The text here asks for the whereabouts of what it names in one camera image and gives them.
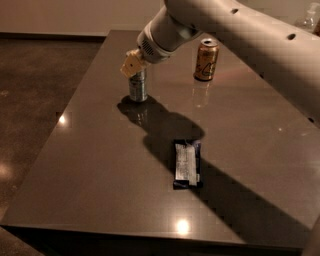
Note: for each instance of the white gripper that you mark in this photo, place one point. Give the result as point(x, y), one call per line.
point(152, 47)

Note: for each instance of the silver blue redbull can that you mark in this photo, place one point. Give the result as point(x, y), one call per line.
point(138, 87)

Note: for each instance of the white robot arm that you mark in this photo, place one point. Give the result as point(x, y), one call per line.
point(283, 55)

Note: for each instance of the gold soda can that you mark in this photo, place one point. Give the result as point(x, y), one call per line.
point(206, 61)

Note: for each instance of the dark blue snack bar wrapper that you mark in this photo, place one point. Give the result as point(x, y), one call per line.
point(187, 164)

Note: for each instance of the clear plastic bottle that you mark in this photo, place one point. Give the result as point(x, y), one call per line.
point(307, 22)

